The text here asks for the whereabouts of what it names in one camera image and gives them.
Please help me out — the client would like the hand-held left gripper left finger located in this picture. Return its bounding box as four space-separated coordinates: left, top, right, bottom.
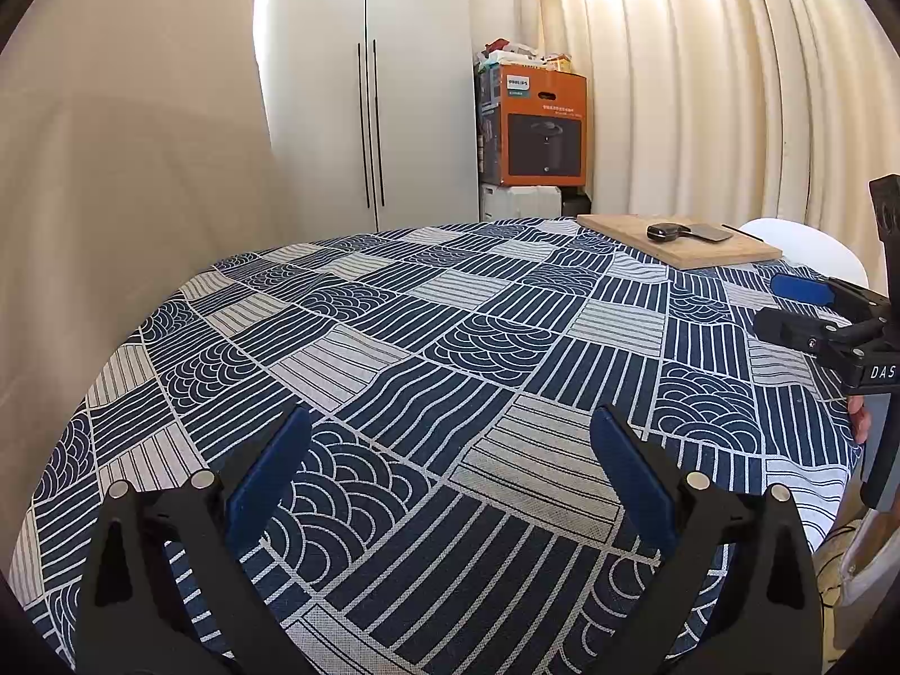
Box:
74 404 314 675

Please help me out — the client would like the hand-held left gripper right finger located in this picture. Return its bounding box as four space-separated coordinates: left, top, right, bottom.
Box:
589 404 824 675

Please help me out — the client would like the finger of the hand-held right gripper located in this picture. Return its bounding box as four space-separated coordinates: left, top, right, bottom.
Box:
769 273 890 325
754 308 883 367

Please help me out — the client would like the blue patterned tablecloth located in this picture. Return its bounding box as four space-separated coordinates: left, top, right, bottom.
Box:
7 218 869 675

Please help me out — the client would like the person's right hand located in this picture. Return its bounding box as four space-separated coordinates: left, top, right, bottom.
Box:
847 394 873 446

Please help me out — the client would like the white chair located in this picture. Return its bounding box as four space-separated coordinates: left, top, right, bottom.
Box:
738 218 869 293

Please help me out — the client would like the wooden cutting board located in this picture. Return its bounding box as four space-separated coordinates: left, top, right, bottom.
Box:
577 213 784 269

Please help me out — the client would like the white panel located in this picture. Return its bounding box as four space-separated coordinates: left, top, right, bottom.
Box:
836 499 900 648

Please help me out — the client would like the cream curtain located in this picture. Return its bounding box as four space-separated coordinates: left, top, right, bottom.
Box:
541 0 900 296

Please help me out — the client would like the white storage box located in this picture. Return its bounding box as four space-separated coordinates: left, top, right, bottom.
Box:
480 183 588 222

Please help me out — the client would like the orange appliance box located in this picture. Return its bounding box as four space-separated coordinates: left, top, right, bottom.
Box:
478 63 588 187

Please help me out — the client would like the beige backdrop cloth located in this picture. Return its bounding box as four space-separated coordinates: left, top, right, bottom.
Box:
0 0 296 430

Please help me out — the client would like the clutter pile on box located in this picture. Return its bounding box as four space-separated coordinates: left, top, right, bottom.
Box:
474 38 572 75

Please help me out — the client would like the white wardrobe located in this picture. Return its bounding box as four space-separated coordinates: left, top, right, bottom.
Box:
254 0 493 233

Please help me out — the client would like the black-handled cleaver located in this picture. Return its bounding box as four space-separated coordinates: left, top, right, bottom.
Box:
647 221 732 245

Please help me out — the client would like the black cable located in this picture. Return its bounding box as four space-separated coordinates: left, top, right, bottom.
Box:
819 520 855 609

